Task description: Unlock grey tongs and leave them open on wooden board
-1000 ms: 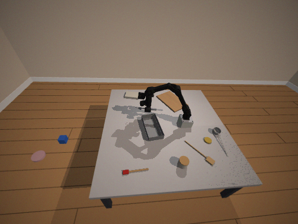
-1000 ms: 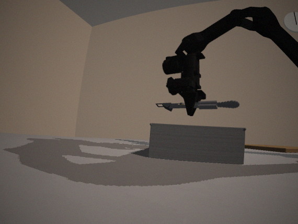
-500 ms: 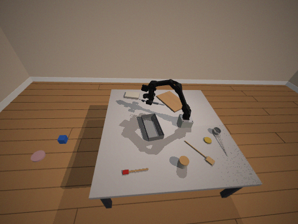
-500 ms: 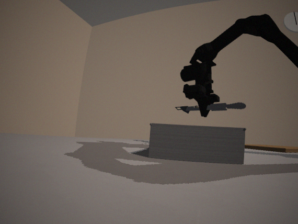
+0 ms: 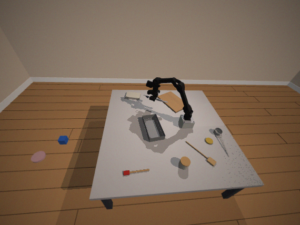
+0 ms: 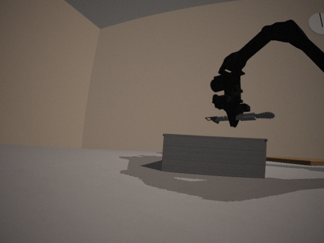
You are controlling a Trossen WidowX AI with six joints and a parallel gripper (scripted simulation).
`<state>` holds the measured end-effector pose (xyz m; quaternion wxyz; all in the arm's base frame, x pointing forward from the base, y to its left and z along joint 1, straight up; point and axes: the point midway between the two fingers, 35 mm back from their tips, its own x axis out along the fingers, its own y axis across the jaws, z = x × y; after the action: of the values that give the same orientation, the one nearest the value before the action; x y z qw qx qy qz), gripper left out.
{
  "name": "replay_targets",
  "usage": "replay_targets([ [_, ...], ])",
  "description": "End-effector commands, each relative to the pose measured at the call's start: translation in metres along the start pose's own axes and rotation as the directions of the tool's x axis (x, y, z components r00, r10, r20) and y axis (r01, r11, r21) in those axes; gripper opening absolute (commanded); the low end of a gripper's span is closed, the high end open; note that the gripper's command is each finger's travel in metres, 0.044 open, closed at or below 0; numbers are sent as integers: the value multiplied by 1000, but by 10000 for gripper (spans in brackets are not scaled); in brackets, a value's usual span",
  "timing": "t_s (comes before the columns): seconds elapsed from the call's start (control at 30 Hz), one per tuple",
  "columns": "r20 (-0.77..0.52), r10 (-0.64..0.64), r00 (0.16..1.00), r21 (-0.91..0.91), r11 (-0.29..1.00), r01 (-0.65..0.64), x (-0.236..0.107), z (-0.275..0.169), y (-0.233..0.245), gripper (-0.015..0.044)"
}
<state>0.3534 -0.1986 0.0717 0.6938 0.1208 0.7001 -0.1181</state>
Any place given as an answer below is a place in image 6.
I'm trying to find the wooden board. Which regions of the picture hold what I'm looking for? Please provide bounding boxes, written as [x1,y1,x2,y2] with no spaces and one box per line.
[266,156,324,166]

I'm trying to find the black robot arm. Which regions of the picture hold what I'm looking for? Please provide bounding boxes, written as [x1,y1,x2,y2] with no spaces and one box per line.
[210,20,324,93]

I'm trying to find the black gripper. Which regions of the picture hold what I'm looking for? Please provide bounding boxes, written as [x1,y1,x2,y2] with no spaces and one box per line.
[214,85,250,128]

